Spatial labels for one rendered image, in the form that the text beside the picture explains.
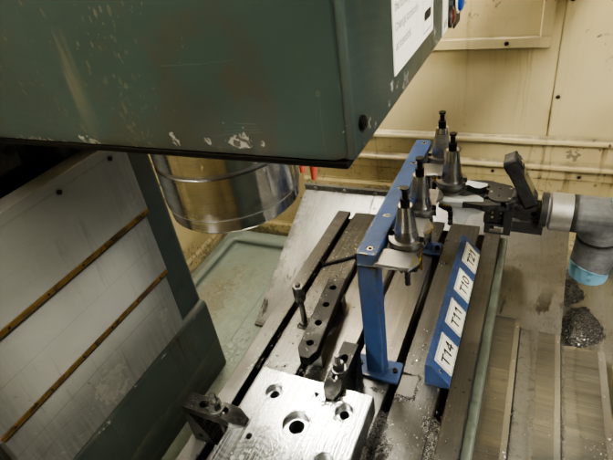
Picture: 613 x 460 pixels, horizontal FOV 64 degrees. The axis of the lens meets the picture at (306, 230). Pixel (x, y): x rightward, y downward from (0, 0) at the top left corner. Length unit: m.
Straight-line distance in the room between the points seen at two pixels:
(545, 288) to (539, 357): 0.24
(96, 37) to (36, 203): 0.54
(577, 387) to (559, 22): 0.89
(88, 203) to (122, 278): 0.19
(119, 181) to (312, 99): 0.75
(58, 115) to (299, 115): 0.25
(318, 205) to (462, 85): 0.64
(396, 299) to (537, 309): 0.45
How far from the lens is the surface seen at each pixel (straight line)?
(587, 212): 1.06
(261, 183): 0.51
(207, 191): 0.51
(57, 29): 0.46
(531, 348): 1.42
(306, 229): 1.74
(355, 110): 0.35
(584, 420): 1.30
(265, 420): 0.95
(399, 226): 0.87
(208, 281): 1.94
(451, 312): 1.15
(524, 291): 1.54
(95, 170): 1.01
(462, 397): 1.06
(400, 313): 1.21
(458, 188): 1.05
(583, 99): 1.52
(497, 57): 1.49
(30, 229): 0.93
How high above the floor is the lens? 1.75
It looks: 34 degrees down
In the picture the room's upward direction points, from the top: 10 degrees counter-clockwise
